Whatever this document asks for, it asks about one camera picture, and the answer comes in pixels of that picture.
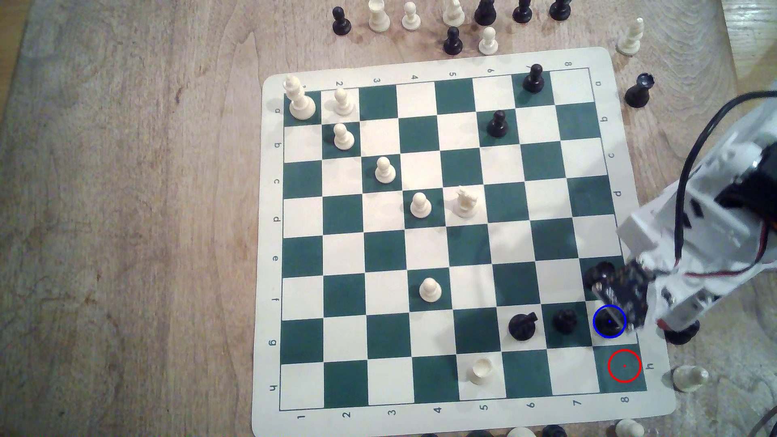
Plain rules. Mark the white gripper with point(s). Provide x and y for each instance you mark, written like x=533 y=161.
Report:
x=675 y=304

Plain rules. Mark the black king chess piece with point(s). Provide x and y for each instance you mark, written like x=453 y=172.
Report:
x=609 y=322

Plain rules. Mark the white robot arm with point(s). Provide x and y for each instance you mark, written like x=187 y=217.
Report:
x=661 y=224

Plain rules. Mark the black rook chess piece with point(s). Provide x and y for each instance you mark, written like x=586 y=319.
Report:
x=593 y=273

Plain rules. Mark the black pawn chess piece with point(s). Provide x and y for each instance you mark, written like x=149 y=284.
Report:
x=498 y=125
x=452 y=42
x=341 y=23
x=564 y=320
x=533 y=81

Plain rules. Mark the black knight chess piece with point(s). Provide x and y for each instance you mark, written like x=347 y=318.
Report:
x=521 y=327

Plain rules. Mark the white pawn chess piece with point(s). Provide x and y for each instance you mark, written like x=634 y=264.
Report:
x=629 y=429
x=430 y=291
x=420 y=206
x=689 y=378
x=343 y=103
x=343 y=138
x=385 y=172
x=411 y=19
x=488 y=42

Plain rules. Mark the white rook chess piece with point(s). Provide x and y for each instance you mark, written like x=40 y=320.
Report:
x=379 y=18
x=481 y=371

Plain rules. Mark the white knight chess piece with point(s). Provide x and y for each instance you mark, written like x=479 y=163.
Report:
x=453 y=13
x=466 y=203

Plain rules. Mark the green white chess mat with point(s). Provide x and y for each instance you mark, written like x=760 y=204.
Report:
x=419 y=133

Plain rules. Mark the white bishop chess piece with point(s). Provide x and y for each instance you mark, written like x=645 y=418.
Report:
x=630 y=40

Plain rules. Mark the white king chess piece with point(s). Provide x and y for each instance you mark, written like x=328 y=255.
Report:
x=301 y=104

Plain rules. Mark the black camera circuit board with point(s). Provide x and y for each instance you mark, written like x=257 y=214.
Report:
x=628 y=285

